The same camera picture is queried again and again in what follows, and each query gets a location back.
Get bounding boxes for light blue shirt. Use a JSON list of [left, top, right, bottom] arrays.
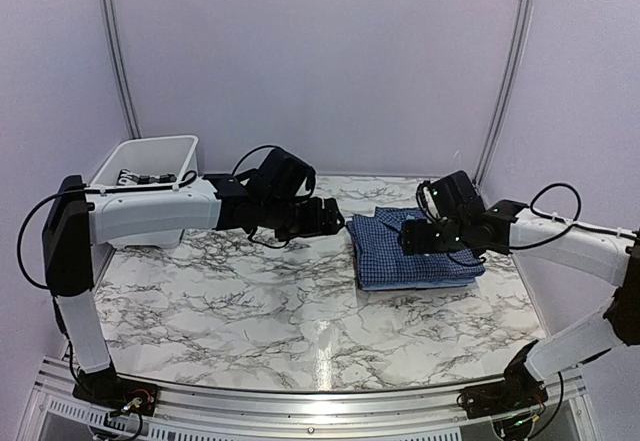
[[355, 275, 476, 292]]

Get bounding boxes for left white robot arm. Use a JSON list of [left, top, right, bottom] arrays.
[[42, 145, 345, 406]]

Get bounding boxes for black white checked shirt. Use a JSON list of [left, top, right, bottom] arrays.
[[116, 169, 176, 187]]

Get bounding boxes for dark blue checked shirt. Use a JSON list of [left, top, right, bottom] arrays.
[[346, 207, 485, 279]]

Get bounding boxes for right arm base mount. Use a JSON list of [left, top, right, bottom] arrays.
[[456, 341, 548, 419]]

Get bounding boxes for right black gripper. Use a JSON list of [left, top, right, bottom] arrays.
[[397, 218, 469, 257]]

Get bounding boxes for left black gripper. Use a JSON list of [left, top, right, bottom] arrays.
[[260, 195, 344, 241]]

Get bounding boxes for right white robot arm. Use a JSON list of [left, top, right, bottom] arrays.
[[400, 171, 639, 409]]

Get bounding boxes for white plastic bin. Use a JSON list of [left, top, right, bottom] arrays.
[[90, 135, 199, 249]]

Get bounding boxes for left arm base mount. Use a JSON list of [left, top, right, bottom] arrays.
[[73, 366, 159, 416]]

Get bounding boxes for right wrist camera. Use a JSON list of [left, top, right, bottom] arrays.
[[416, 180, 442, 222]]

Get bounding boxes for aluminium front frame rail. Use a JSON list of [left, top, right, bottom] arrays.
[[17, 357, 601, 440]]

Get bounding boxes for right corner wall post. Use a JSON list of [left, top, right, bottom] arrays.
[[473, 0, 534, 187]]

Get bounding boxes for red black plaid shirt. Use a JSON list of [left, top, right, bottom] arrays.
[[351, 241, 361, 290]]

